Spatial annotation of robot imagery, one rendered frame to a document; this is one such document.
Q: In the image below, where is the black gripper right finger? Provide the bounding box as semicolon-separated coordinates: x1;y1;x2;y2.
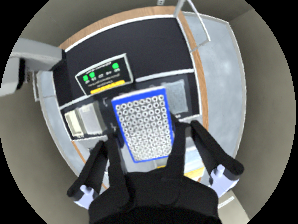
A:
155;111;244;208

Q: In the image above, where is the white rectangular reservoir tray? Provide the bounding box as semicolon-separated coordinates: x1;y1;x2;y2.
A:
65;109;86;136

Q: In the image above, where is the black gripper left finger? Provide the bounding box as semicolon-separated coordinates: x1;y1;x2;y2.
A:
67;126;134;211

